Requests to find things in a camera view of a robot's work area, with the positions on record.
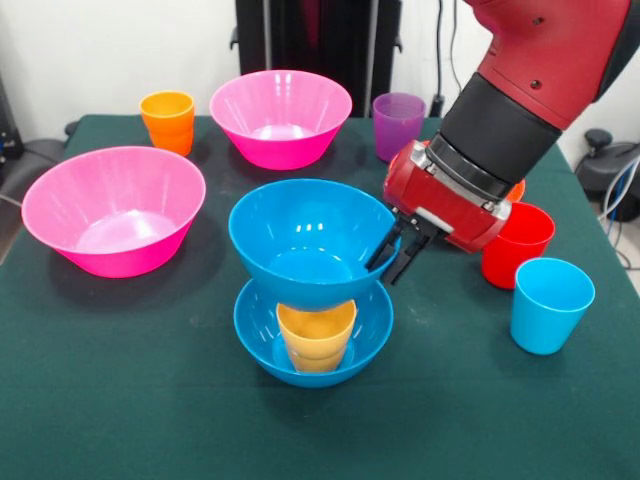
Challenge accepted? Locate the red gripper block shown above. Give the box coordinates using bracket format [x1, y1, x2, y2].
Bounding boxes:
[364, 139, 513, 286]

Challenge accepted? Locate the yellow plastic cup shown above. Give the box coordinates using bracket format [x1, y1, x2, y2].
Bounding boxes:
[275, 299, 358, 374]

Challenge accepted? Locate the blue plastic bowl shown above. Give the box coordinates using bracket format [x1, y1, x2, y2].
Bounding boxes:
[228, 178, 401, 314]
[233, 279, 395, 389]

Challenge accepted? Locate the red plastic cup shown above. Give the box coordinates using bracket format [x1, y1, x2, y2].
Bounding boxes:
[481, 201, 556, 290]

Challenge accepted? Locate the purple plastic cup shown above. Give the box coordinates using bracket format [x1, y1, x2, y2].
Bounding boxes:
[372, 92, 427, 164]

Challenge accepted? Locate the red-orange plastic bowl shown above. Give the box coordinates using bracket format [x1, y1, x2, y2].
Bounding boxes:
[388, 140, 527, 204]

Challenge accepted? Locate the dark green table cloth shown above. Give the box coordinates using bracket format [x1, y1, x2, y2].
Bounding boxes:
[0, 113, 640, 480]

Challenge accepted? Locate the light blue plastic cup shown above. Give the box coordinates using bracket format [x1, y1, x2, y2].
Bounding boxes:
[510, 257, 596, 356]

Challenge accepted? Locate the pink plastic bowl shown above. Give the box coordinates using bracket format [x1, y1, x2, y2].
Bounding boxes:
[20, 145, 207, 279]
[209, 69, 353, 171]

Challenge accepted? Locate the orange plastic cup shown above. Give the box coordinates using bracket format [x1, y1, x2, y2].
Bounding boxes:
[138, 90, 196, 157]

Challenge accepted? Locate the black cable with plug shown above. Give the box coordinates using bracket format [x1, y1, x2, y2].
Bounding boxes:
[430, 0, 466, 120]

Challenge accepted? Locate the tangle of floor cables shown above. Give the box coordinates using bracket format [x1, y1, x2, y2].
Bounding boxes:
[597, 159, 640, 271]

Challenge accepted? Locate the black upright post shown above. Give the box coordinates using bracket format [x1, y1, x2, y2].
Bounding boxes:
[229, 0, 404, 101]

